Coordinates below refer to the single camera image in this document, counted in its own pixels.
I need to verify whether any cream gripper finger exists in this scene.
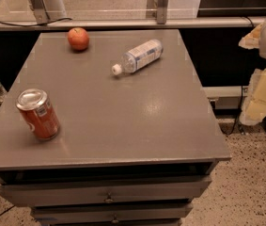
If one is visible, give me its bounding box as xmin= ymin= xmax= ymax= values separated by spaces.
xmin=239 ymin=69 xmax=266 ymax=126
xmin=238 ymin=24 xmax=262 ymax=49

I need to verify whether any red coke can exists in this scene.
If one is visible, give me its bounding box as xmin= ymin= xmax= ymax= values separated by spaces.
xmin=16 ymin=89 xmax=60 ymax=140

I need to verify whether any red apple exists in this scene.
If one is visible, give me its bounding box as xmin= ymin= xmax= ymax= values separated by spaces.
xmin=68 ymin=27 xmax=89 ymax=51

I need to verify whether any clear plastic water bottle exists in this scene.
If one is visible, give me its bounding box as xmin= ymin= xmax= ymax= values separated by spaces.
xmin=112 ymin=40 xmax=164 ymax=75

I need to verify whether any upper grey drawer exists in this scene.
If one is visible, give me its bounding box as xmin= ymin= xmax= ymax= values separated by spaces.
xmin=0 ymin=176 xmax=211 ymax=207

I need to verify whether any grey drawer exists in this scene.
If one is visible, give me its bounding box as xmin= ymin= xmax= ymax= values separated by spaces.
xmin=0 ymin=176 xmax=211 ymax=207
xmin=32 ymin=202 xmax=193 ymax=224

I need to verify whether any grey drawer cabinet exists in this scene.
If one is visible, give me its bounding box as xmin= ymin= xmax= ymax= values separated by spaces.
xmin=0 ymin=30 xmax=230 ymax=226

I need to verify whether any lower grey drawer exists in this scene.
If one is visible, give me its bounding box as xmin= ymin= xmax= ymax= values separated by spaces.
xmin=32 ymin=202 xmax=193 ymax=224

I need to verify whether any black cable at right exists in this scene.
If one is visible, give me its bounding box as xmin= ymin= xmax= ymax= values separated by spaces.
xmin=223 ymin=16 xmax=256 ymax=136

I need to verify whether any metal bracket post centre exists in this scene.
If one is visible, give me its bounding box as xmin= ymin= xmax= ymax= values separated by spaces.
xmin=146 ymin=0 xmax=168 ymax=24

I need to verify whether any metal bracket post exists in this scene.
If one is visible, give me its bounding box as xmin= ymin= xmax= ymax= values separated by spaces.
xmin=146 ymin=0 xmax=168 ymax=24
xmin=30 ymin=0 xmax=49 ymax=24

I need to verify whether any metal bracket post left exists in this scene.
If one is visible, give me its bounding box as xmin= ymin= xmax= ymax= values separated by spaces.
xmin=30 ymin=0 xmax=49 ymax=24

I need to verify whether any black cable on rail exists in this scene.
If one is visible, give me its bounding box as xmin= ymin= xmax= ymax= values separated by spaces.
xmin=0 ymin=16 xmax=73 ymax=27

